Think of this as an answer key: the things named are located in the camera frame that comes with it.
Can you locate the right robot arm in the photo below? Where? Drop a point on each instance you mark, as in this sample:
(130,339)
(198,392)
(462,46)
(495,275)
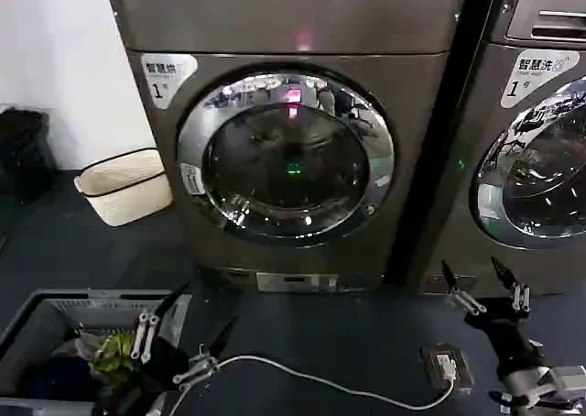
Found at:
(526,384)

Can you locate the grey front-load dryer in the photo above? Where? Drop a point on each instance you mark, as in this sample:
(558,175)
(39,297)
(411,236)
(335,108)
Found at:
(297,13)
(485,127)

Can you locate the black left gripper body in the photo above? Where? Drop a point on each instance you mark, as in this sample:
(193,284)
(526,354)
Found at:
(155,370)

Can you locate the grey plastic laundry basket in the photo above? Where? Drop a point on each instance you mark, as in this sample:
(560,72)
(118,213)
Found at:
(41,315)

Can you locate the small white door sticker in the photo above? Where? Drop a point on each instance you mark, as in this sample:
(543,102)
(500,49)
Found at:
(192,180)

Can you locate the black bag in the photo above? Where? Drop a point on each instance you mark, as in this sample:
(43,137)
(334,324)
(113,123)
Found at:
(23,155)

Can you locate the silver dryer base panel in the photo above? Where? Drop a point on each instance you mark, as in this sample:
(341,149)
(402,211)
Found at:
(297,282)

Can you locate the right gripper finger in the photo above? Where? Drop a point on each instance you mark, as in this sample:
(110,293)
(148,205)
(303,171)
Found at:
(464,299)
(520,299)

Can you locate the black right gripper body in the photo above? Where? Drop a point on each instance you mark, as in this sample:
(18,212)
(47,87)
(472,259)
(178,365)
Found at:
(506,333)

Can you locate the green cloth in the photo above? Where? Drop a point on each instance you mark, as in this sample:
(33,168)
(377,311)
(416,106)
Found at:
(112,352)

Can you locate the dark blue cloth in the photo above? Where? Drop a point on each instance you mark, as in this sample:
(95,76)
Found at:
(64,375)

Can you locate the white basket with black trim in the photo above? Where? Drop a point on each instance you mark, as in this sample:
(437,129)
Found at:
(128,187)

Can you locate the grey cloth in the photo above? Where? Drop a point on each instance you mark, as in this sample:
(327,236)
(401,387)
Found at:
(80,340)

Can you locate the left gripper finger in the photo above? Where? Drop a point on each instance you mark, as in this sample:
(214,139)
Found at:
(201,365)
(145,333)

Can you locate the white number label sticker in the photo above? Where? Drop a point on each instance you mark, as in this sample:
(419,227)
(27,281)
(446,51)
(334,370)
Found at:
(531,74)
(165,77)

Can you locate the metal floor socket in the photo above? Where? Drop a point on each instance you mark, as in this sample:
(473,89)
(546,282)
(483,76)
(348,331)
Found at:
(432,356)

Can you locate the round glass dryer door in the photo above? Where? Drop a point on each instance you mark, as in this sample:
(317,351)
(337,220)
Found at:
(284,159)
(549,182)

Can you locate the white plug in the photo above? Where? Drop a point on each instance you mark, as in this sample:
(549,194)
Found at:
(446,364)

